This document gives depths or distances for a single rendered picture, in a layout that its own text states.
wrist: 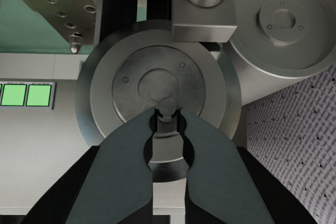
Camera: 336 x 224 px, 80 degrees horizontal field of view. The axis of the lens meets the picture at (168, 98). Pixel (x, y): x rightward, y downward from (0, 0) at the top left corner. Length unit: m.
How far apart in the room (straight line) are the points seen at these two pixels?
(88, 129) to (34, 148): 0.40
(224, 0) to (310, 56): 0.10
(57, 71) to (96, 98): 3.18
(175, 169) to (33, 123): 0.46
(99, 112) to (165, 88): 0.06
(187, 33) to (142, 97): 0.06
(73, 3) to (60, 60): 2.94
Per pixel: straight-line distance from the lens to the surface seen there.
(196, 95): 0.16
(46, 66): 3.45
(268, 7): 0.24
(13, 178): 0.61
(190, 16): 0.17
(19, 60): 3.69
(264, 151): 0.38
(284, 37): 0.23
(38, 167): 0.58
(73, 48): 0.58
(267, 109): 0.37
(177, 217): 0.53
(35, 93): 0.59
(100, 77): 0.18
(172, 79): 0.17
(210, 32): 0.17
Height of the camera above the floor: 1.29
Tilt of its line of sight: 12 degrees down
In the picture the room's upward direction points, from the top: 179 degrees counter-clockwise
